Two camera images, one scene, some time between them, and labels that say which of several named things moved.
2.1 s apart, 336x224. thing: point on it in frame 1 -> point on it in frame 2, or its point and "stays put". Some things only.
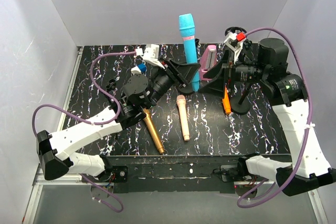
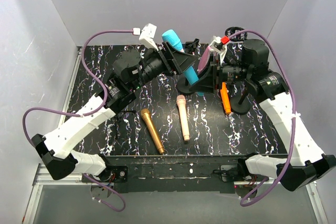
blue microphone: x=187 y=25 -> x=171 y=38
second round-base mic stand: x=241 y=105 stays put
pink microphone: x=181 y=103 stays put
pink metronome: x=209 y=59 stays put
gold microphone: x=148 y=117 stays put
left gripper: x=173 y=72 -> x=168 y=59
